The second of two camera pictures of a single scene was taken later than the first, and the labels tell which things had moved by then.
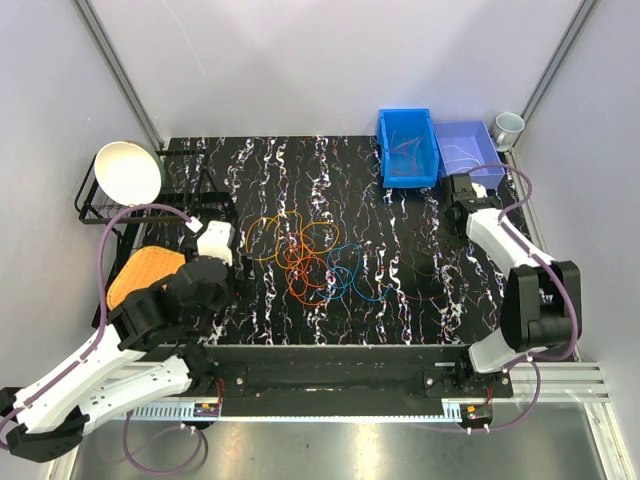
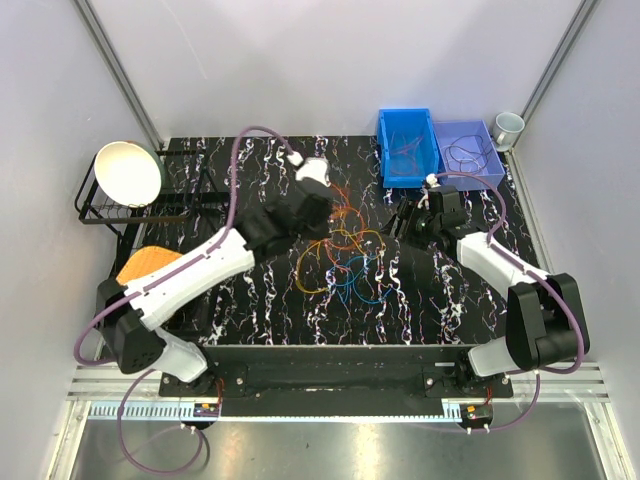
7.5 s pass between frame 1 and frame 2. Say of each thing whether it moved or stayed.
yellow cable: moved
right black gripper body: moved
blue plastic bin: stayed
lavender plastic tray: stayed
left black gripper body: moved
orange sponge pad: stayed
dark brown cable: moved
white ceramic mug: stayed
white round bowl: stayed
